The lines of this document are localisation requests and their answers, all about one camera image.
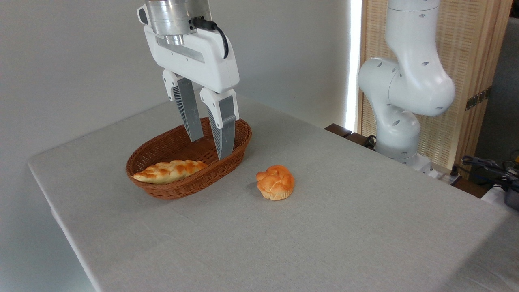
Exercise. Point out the metal screen hinge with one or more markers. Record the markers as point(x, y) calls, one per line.
point(478, 98)

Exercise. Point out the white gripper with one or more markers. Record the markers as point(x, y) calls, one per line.
point(202, 61)

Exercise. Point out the long braided bread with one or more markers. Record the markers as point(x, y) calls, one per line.
point(168, 171)

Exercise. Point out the wooden bamboo folding screen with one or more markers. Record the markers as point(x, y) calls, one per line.
point(470, 40)

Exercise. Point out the brown wicker oval basket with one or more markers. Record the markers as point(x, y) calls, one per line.
point(227, 158)

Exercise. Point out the grey tablecloth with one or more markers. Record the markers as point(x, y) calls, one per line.
point(324, 235)

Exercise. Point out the white power strip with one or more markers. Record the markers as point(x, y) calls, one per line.
point(444, 175)

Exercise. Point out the dark wooden furniture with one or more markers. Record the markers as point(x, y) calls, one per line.
point(338, 129)

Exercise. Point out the round knotted bread bun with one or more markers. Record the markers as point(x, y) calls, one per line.
point(275, 182)

